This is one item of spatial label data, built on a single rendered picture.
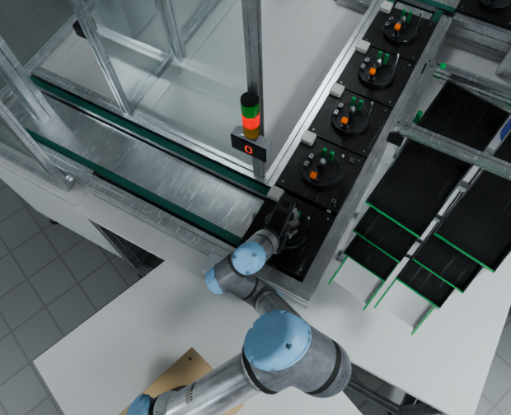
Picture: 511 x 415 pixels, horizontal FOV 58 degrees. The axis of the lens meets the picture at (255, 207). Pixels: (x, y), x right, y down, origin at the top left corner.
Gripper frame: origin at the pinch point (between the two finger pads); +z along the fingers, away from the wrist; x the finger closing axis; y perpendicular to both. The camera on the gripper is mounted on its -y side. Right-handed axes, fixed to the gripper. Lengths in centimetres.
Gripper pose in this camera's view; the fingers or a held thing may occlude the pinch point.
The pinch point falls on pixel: (289, 216)
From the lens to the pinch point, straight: 145.7
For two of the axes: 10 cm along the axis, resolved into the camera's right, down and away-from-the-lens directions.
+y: -3.3, 8.7, 3.7
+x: 8.7, 4.3, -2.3
